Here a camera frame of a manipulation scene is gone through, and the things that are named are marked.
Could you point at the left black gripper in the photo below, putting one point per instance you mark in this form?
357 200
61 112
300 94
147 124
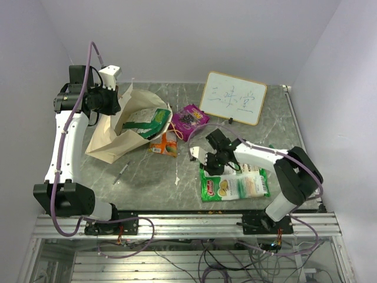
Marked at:
114 107

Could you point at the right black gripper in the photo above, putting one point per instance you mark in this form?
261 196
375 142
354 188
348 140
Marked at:
211 170

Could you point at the large green Chiaba chips bag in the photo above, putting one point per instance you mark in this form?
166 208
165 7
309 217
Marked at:
248 182

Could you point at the beige paper bag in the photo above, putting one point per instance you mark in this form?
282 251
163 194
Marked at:
109 141

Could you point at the purple grape candy bag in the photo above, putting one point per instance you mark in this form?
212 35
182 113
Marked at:
186 120

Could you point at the small green snack bag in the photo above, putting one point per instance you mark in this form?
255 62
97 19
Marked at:
147 122

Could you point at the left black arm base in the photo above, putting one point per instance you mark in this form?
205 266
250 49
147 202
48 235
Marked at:
129 227

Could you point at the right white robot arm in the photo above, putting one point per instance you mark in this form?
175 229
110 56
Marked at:
297 176

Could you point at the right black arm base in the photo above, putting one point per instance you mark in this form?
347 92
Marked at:
256 222

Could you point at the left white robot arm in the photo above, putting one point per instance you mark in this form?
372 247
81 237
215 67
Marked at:
88 91

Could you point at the orange mango snack bag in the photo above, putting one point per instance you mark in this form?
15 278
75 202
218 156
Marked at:
166 144

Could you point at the grey pen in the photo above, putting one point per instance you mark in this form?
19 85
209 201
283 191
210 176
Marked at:
121 172

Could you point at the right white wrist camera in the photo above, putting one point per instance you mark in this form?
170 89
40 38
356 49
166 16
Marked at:
199 154

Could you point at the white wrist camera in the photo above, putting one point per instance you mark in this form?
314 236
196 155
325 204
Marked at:
109 76
199 154

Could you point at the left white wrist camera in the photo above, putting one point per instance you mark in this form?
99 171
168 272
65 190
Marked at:
109 76

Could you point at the whiteboard with wooden frame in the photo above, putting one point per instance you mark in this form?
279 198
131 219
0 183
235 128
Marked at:
231 97

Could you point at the aluminium rail frame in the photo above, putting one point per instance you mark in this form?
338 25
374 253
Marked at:
180 238

